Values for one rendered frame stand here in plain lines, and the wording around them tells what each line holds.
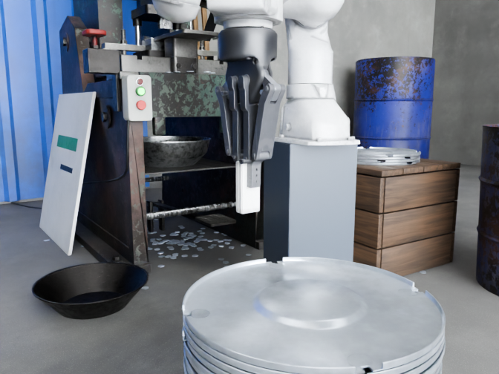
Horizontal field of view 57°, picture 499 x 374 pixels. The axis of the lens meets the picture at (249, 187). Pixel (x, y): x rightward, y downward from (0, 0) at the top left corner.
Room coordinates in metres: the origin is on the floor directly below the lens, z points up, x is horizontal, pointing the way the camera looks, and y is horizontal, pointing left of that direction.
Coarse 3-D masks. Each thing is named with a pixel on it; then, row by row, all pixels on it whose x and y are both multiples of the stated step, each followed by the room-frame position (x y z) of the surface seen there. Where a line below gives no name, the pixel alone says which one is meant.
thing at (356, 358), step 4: (348, 356) 0.38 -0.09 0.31; (352, 356) 0.38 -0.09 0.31; (356, 356) 0.38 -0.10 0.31; (360, 356) 0.38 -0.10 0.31; (364, 356) 0.38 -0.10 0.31; (348, 360) 0.38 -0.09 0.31; (352, 360) 0.38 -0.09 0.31; (356, 360) 0.38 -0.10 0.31; (360, 360) 0.38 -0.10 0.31; (364, 360) 0.38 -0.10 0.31; (368, 360) 0.38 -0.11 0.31; (352, 364) 0.37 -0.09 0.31; (356, 364) 0.37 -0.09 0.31; (360, 364) 0.37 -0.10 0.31; (364, 364) 0.37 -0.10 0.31; (368, 364) 0.37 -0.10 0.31
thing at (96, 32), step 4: (88, 28) 1.41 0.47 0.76; (84, 32) 1.42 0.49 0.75; (88, 32) 1.40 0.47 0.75; (92, 32) 1.40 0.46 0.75; (96, 32) 1.41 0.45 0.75; (100, 32) 1.42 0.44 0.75; (104, 32) 1.42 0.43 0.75; (88, 36) 1.46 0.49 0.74; (92, 36) 1.43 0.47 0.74; (96, 36) 1.44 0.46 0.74; (100, 36) 1.46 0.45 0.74; (92, 40) 1.43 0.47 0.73; (96, 40) 1.44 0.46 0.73; (92, 44) 1.43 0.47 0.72; (96, 44) 1.43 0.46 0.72
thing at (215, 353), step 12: (192, 336) 0.43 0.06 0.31; (204, 348) 0.41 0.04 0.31; (432, 348) 0.40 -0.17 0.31; (228, 360) 0.39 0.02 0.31; (420, 360) 0.38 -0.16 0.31; (252, 372) 0.37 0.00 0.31; (264, 372) 0.37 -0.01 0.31; (276, 372) 0.36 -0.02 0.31; (288, 372) 0.37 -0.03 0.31; (372, 372) 0.37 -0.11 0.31; (384, 372) 0.36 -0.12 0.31; (396, 372) 0.37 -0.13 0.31
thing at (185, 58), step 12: (168, 36) 1.62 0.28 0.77; (180, 36) 1.62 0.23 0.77; (192, 36) 1.62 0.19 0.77; (204, 36) 1.62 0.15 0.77; (216, 36) 1.62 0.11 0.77; (168, 48) 1.67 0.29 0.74; (180, 48) 1.65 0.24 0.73; (192, 48) 1.68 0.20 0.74; (180, 60) 1.65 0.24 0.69; (192, 60) 1.68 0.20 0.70; (180, 72) 1.65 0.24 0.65; (192, 72) 1.68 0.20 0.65
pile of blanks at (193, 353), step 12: (444, 336) 0.44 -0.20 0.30; (192, 348) 0.43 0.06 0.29; (444, 348) 0.43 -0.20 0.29; (192, 360) 0.43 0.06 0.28; (204, 360) 0.41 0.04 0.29; (216, 360) 0.39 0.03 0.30; (432, 360) 0.40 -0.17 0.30; (192, 372) 0.43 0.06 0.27; (204, 372) 0.41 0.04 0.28; (216, 372) 0.40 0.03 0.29; (228, 372) 0.39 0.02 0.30; (240, 372) 0.38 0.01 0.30; (408, 372) 0.37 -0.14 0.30; (420, 372) 0.38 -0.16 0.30; (432, 372) 0.40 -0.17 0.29
